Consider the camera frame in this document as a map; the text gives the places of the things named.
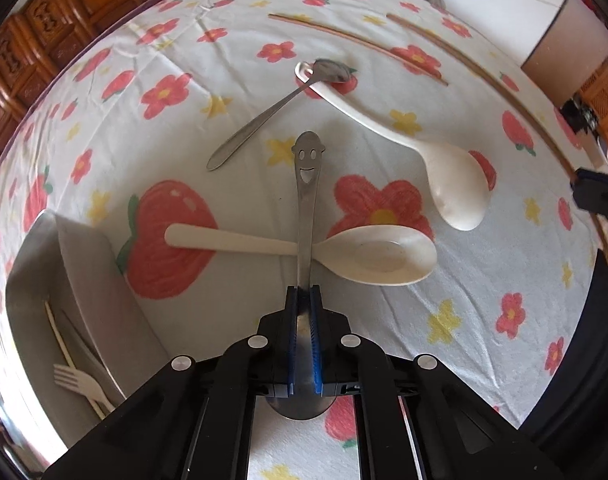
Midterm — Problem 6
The floral white tablecloth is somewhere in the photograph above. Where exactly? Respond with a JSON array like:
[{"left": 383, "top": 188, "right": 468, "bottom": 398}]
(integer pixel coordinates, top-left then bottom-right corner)
[{"left": 0, "top": 0, "right": 605, "bottom": 480}]

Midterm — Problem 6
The plain metal spoon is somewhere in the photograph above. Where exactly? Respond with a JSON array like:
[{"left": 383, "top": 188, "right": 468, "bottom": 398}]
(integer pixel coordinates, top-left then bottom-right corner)
[{"left": 206, "top": 58, "right": 352, "bottom": 172}]

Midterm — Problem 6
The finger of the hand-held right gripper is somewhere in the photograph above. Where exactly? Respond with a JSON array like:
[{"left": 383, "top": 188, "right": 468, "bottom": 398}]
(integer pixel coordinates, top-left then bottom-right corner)
[{"left": 570, "top": 168, "right": 608, "bottom": 227}]

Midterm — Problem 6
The wooden cabinet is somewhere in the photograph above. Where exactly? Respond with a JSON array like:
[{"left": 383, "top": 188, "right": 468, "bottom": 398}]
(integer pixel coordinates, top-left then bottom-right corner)
[{"left": 576, "top": 55, "right": 608, "bottom": 158}]

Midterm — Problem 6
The rectangular metal container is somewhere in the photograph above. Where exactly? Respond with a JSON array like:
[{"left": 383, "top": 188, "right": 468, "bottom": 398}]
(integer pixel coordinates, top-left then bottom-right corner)
[{"left": 4, "top": 210, "right": 173, "bottom": 423}]

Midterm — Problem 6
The smiley face metal spoon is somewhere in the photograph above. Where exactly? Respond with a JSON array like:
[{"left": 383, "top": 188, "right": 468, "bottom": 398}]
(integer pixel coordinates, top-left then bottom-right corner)
[{"left": 266, "top": 131, "right": 335, "bottom": 420}]

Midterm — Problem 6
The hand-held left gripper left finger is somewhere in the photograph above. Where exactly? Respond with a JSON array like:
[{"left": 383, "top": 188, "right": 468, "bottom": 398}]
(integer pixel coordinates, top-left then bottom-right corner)
[{"left": 44, "top": 285, "right": 299, "bottom": 480}]

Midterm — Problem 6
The white plastic chopstick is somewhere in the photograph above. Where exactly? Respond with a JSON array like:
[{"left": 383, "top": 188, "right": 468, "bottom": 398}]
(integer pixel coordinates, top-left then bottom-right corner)
[{"left": 44, "top": 301, "right": 107, "bottom": 418}]

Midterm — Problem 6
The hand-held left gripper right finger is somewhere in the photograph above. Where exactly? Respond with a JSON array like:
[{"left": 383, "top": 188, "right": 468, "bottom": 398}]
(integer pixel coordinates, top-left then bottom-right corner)
[{"left": 309, "top": 285, "right": 565, "bottom": 480}]

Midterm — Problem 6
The carved wooden sofa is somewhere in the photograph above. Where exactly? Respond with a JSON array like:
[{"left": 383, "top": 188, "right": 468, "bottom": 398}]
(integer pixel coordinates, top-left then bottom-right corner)
[{"left": 0, "top": 0, "right": 275, "bottom": 173}]

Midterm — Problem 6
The white plastic spoon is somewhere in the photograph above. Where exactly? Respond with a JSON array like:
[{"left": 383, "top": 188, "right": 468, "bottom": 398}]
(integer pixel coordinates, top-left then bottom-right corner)
[
  {"left": 165, "top": 223, "right": 437, "bottom": 287},
  {"left": 295, "top": 61, "right": 486, "bottom": 231}
]

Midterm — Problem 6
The white plastic fork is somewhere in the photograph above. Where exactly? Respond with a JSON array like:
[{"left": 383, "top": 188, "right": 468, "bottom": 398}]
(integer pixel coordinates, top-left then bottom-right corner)
[{"left": 54, "top": 363, "right": 112, "bottom": 418}]

